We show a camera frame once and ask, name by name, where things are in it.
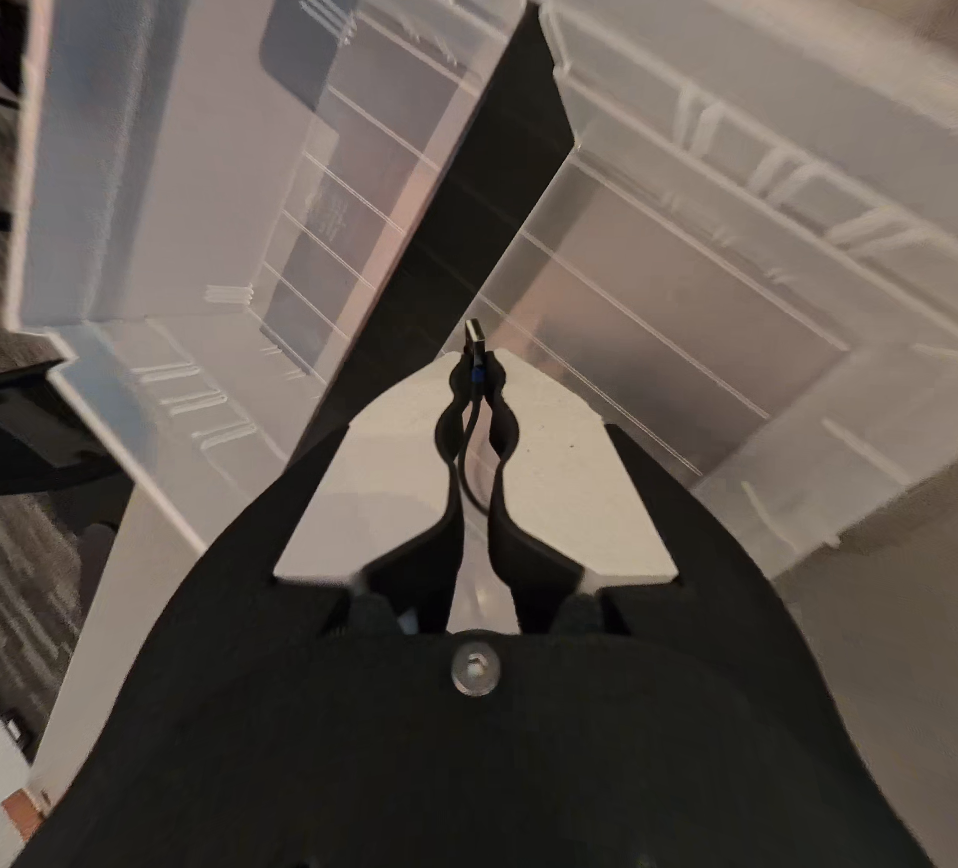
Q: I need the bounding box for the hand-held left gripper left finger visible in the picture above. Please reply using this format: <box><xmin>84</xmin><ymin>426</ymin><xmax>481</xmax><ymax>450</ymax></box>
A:
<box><xmin>273</xmin><ymin>351</ymin><xmax>470</xmax><ymax>635</ymax></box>

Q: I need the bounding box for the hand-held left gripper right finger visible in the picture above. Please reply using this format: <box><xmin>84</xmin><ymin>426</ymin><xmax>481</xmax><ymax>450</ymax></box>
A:
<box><xmin>482</xmin><ymin>349</ymin><xmax>680</xmax><ymax>635</ymax></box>

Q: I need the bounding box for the thin black cable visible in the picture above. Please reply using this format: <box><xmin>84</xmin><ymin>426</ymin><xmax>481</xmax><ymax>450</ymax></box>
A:
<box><xmin>457</xmin><ymin>317</ymin><xmax>501</xmax><ymax>519</ymax></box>

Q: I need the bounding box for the clear plastic bin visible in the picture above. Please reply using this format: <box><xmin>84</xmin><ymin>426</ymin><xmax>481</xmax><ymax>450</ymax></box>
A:
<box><xmin>7</xmin><ymin>0</ymin><xmax>958</xmax><ymax>579</ymax></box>

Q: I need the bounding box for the black bin divider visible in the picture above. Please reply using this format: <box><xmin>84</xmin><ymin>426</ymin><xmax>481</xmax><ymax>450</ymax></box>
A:
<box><xmin>288</xmin><ymin>0</ymin><xmax>576</xmax><ymax>466</ymax></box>

